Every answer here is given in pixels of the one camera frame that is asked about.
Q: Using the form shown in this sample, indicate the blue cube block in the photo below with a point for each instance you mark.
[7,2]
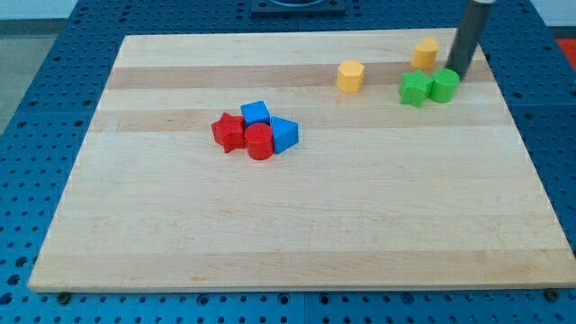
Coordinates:
[256,112]

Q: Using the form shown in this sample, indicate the red cylinder block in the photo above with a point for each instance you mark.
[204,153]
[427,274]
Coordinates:
[259,140]

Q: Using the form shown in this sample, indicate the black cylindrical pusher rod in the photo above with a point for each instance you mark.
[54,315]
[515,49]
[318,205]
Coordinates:
[474,20]

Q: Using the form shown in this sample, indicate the red star block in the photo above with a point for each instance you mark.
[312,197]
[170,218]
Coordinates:
[228,131]

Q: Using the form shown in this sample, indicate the yellow heart block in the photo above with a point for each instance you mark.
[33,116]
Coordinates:
[425,53]

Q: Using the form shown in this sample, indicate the blue triangle block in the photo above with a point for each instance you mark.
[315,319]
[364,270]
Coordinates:
[285,134]

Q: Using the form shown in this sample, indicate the green star block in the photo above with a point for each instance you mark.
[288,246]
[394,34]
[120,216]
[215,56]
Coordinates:
[414,88]

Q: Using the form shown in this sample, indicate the wooden board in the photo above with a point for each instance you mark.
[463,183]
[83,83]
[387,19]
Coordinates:
[376,195]

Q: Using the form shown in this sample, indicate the yellow hexagon block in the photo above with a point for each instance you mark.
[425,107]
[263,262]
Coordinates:
[350,76]

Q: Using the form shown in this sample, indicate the green cylinder block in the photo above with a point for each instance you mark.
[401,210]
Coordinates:
[445,83]

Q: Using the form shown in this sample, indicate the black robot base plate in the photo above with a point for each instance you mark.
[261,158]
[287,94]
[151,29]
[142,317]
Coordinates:
[269,7]

